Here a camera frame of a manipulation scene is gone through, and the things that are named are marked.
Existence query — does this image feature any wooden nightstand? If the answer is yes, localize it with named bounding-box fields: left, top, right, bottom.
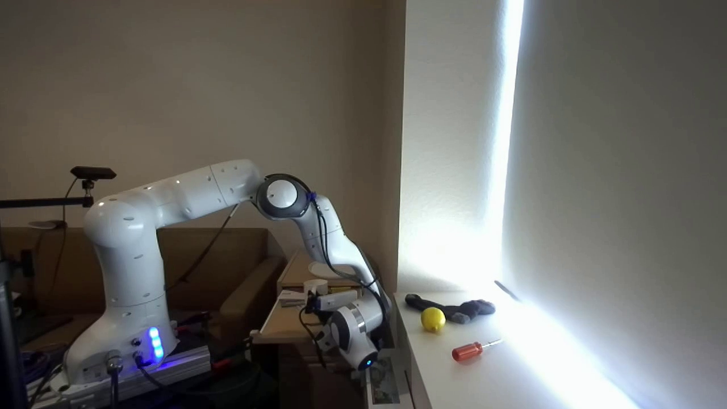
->
left=274, top=255, right=382, bottom=409

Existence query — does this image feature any white roller blind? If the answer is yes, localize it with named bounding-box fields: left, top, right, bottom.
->
left=397, top=0, right=528, bottom=291
left=502, top=0, right=727, bottom=409

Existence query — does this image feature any yellow ball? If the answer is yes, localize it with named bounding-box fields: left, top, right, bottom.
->
left=418, top=305, right=451, bottom=336

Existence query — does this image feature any dark blue cloth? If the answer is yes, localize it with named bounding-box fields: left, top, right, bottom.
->
left=403, top=291, right=501, bottom=326

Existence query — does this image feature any black orange clamp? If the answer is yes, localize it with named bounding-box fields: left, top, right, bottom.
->
left=212, top=347, right=257, bottom=375

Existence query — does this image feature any black boom pole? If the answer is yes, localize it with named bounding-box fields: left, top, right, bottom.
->
left=0, top=193, right=98, bottom=210

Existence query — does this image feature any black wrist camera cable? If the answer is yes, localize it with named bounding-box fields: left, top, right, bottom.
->
left=295, top=174, right=397, bottom=352

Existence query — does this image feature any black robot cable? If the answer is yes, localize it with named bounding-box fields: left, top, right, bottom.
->
left=169, top=201, right=246, bottom=294

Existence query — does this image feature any black camera on stand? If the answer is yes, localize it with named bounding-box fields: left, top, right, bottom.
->
left=69, top=163, right=119, bottom=193

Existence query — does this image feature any aluminium rail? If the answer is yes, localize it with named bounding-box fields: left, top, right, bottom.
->
left=29, top=342, right=217, bottom=409

